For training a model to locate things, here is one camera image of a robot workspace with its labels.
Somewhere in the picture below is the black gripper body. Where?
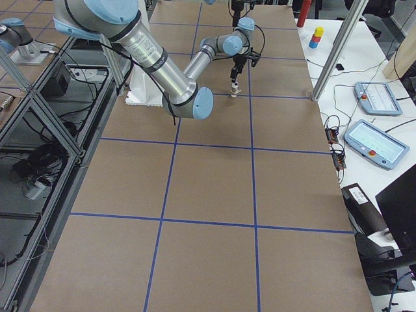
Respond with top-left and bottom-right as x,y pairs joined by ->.
230,0 -> 244,16
233,54 -> 247,69

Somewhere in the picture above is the white brass PPR valve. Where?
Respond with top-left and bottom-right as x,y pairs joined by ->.
230,81 -> 242,98

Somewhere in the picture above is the red cylinder bottle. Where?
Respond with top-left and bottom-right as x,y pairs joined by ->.
296,0 -> 313,28

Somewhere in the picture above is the blue toy block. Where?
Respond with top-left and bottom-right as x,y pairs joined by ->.
308,40 -> 319,49

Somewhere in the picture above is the red toy block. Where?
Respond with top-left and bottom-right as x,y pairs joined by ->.
310,34 -> 322,45

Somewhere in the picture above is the yellow toy block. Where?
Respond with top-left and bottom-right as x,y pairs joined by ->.
313,27 -> 324,38

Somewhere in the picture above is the far teach pendant tablet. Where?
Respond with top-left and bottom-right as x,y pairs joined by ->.
354,82 -> 403,116

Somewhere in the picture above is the teach pendant tablet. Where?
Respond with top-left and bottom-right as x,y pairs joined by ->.
354,82 -> 403,116
344,119 -> 410,170

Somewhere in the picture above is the near teach pendant tablet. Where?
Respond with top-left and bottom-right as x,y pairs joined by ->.
344,119 -> 410,170

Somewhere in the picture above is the black cardboard box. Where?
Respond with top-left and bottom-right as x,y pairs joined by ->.
341,183 -> 387,236

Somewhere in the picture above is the black computer monitor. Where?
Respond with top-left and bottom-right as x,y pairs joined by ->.
376,165 -> 415,254

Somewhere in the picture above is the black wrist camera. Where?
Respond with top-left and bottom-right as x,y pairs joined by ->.
246,48 -> 261,68

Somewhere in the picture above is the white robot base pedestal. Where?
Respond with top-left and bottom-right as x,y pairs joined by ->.
125,65 -> 164,107

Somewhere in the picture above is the aluminium frame post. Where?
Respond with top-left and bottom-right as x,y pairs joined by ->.
311,0 -> 369,102

